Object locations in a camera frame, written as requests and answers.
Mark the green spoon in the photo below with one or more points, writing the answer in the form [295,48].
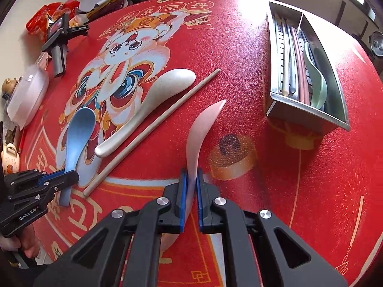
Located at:
[318,86]

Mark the dark wooden chair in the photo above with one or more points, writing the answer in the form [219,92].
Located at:
[356,21]

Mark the red snack bag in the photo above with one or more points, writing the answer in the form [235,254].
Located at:
[42,21]

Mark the brown figurine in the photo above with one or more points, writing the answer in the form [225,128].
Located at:
[10,86]

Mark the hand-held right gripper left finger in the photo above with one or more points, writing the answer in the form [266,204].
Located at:
[183,203]

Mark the beige teapot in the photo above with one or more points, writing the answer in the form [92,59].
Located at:
[10,157]

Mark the blue spoon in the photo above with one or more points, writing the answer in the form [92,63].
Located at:
[79,131]

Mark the beige chopstick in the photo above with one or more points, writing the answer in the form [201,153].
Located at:
[285,74]
[155,124]

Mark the white lidded bowl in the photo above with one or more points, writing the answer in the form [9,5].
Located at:
[27,95]

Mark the dark folded clothes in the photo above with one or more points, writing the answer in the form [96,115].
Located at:
[107,6]

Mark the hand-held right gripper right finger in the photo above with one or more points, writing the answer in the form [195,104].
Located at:
[200,203]

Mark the pink spoon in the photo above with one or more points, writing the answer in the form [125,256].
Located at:
[197,137]

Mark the metal utensil tray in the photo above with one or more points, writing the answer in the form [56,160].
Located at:
[305,113]

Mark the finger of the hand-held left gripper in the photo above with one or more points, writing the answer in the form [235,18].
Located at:
[67,182]
[30,178]

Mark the person's left hand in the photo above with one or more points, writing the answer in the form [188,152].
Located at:
[30,242]

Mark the red printed tablecloth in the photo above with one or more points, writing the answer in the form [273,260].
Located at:
[254,155]

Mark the white spoon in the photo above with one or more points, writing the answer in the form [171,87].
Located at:
[167,83]

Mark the round metal fan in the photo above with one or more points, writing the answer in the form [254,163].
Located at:
[377,43]

